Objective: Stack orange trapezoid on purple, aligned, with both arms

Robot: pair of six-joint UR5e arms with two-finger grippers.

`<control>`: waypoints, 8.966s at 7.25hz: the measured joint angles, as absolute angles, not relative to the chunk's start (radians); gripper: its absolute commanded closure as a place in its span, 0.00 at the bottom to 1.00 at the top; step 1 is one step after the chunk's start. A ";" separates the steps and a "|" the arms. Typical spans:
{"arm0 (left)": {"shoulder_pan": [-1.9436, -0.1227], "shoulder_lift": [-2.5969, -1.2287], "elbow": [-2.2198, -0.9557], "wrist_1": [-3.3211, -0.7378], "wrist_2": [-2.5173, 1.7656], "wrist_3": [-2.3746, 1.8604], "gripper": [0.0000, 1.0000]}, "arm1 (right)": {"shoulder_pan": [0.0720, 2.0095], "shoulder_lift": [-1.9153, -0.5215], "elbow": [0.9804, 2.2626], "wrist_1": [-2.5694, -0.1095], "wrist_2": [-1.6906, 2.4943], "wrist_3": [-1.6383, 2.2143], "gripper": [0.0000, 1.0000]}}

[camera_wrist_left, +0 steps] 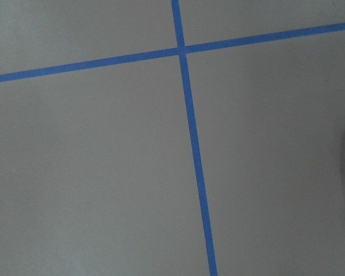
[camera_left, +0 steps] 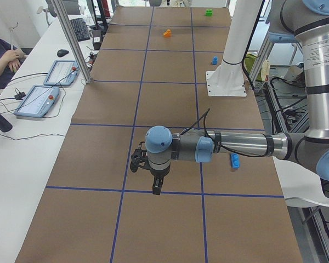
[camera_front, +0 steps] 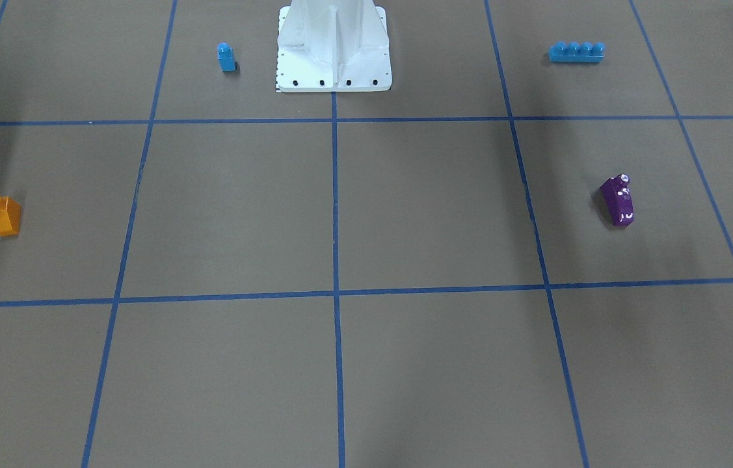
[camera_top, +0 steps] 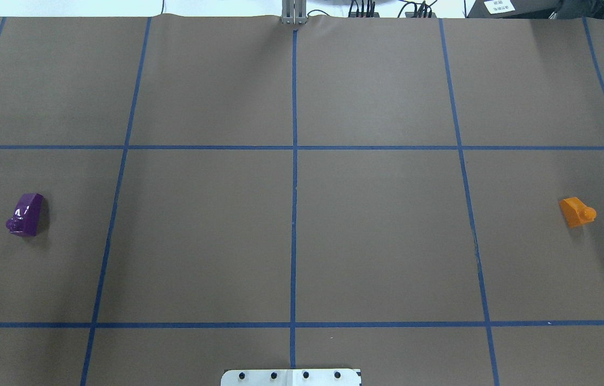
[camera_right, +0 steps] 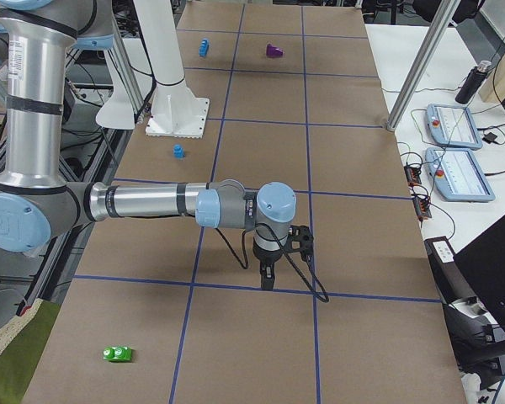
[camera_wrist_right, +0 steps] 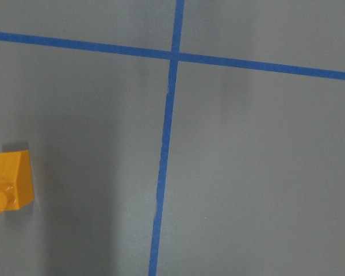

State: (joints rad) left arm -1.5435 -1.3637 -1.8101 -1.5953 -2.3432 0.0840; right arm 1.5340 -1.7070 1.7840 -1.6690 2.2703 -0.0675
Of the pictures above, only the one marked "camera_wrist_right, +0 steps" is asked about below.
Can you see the orange trapezoid block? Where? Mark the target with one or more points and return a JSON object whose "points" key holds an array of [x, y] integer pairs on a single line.
{"points": [[16, 183]]}

